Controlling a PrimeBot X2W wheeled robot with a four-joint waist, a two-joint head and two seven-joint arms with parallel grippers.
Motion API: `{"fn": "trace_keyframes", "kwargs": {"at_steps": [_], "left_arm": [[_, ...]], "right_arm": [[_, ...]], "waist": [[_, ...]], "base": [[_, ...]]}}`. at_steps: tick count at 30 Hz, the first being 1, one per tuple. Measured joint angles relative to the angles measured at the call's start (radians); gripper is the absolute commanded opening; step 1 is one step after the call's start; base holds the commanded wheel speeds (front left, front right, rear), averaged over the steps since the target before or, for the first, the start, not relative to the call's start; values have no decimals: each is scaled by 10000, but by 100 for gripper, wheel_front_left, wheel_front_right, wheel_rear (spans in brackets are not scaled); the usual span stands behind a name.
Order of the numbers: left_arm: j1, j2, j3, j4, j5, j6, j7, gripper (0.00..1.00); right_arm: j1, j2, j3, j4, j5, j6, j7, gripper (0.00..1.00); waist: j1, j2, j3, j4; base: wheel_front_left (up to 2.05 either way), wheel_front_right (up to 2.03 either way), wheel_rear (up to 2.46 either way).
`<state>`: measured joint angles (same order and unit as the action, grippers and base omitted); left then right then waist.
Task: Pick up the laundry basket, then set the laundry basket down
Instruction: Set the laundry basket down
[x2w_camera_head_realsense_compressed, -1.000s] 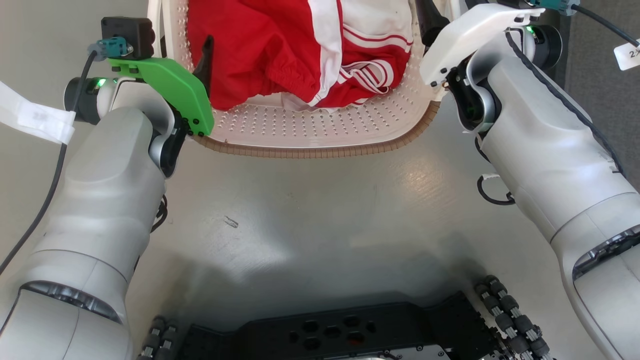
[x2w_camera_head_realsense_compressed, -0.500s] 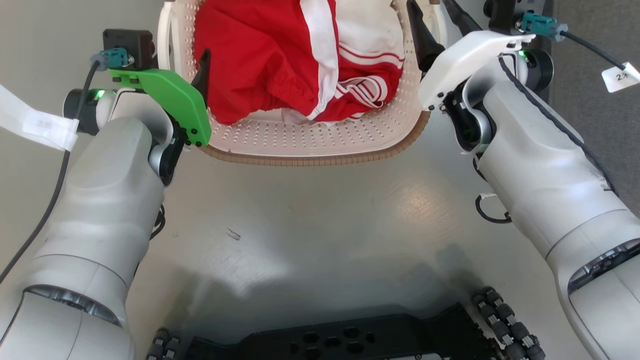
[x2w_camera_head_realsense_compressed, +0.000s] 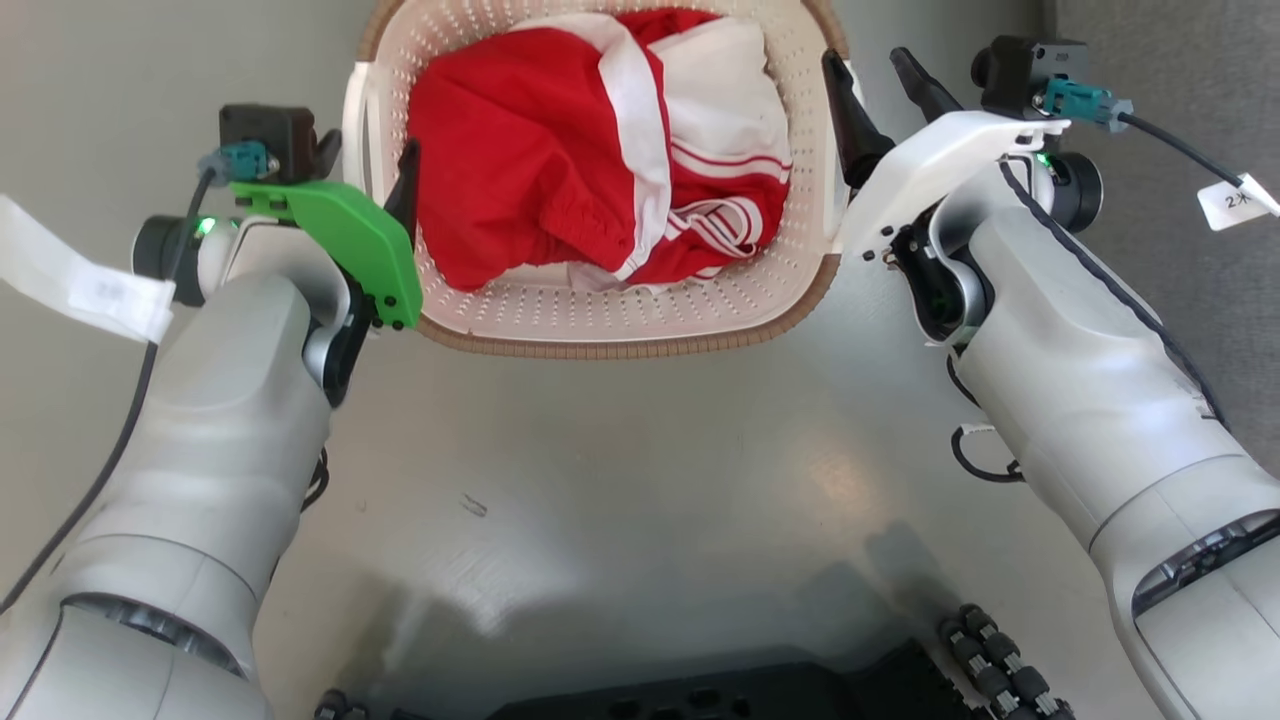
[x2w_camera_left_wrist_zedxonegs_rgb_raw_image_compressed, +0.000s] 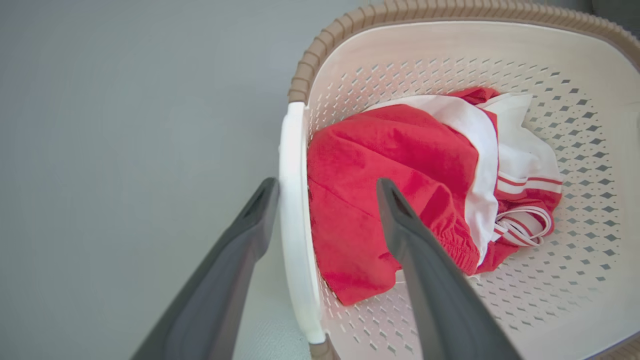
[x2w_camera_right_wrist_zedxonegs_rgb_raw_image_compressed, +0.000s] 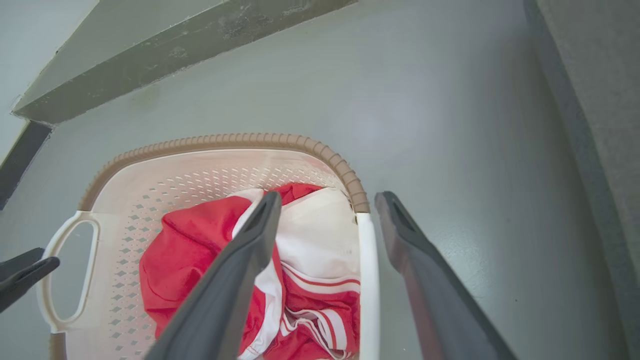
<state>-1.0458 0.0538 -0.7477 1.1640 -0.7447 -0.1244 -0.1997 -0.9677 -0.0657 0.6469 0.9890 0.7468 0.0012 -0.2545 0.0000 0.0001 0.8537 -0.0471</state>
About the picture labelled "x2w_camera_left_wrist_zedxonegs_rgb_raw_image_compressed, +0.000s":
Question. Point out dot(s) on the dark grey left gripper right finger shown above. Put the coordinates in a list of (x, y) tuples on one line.
[(440, 295)]

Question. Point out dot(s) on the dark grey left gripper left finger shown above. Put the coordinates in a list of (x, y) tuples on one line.
[(220, 295)]

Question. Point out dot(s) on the white laundry basket brown rim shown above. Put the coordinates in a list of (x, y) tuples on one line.
[(575, 310)]

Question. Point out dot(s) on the red and white garment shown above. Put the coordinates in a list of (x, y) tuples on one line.
[(390, 150)]

